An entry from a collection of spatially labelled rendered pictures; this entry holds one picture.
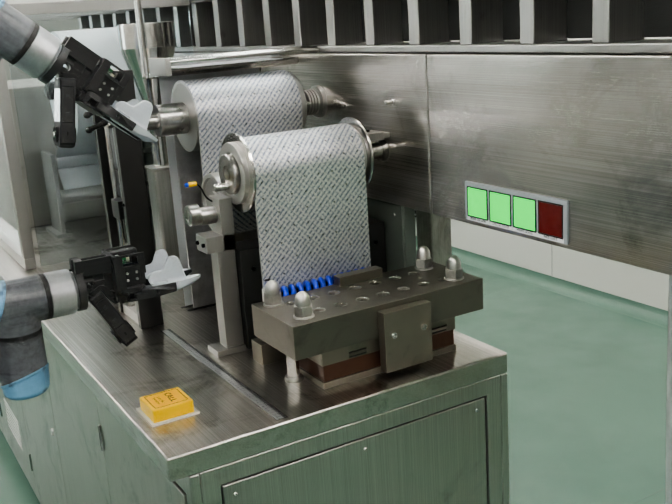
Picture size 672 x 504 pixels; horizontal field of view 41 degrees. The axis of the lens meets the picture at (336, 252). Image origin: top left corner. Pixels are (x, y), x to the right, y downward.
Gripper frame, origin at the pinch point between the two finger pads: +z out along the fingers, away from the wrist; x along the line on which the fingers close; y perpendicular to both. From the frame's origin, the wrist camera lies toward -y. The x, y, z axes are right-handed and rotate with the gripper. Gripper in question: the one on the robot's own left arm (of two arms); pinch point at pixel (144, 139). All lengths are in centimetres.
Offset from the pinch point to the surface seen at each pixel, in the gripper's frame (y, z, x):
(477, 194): 21, 46, -30
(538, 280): 80, 300, 205
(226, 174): 3.0, 16.6, 0.3
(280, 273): -7.5, 33.4, -6.0
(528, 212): 20, 46, -43
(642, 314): 79, 299, 132
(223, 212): -3.0, 20.4, 1.3
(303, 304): -10.9, 30.2, -23.4
